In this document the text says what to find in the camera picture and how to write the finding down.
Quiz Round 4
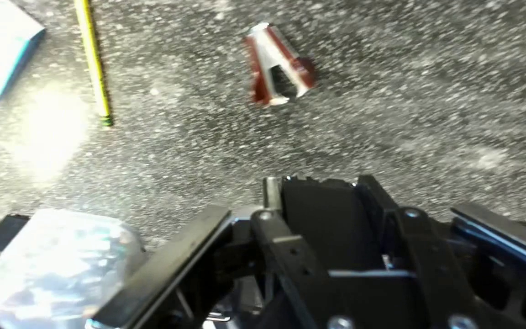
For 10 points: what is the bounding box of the black panel with blue edge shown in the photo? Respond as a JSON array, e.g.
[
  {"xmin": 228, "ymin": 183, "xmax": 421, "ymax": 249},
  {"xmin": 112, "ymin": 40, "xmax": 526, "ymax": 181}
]
[{"xmin": 449, "ymin": 201, "xmax": 526, "ymax": 280}]

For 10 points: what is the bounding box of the black block object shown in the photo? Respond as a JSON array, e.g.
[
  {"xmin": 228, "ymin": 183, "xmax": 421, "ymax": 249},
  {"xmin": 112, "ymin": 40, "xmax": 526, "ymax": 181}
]
[{"xmin": 279, "ymin": 176, "xmax": 392, "ymax": 276}]

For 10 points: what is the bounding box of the yellow pencil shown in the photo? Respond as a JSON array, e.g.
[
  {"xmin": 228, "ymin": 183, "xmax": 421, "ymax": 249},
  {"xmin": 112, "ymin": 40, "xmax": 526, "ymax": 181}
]
[{"xmin": 70, "ymin": 0, "xmax": 116, "ymax": 130}]

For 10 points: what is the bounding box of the black flat bar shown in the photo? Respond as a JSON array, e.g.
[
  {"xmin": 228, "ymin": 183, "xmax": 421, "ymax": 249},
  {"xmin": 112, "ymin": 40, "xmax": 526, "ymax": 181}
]
[{"xmin": 89, "ymin": 205, "xmax": 235, "ymax": 329}]

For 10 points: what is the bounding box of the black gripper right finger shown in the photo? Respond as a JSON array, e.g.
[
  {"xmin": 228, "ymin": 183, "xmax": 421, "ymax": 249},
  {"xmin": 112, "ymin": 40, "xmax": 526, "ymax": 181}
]
[{"xmin": 355, "ymin": 174, "xmax": 480, "ymax": 329}]

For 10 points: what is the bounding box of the clear plastic wrapped package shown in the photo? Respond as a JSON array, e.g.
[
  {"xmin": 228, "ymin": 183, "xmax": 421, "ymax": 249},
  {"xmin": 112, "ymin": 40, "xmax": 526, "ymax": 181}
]
[{"xmin": 0, "ymin": 209, "xmax": 145, "ymax": 329}]

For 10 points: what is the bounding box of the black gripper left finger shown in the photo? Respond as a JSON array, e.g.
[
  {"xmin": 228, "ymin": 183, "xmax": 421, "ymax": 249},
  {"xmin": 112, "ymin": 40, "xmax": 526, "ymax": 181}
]
[{"xmin": 249, "ymin": 176, "xmax": 352, "ymax": 329}]

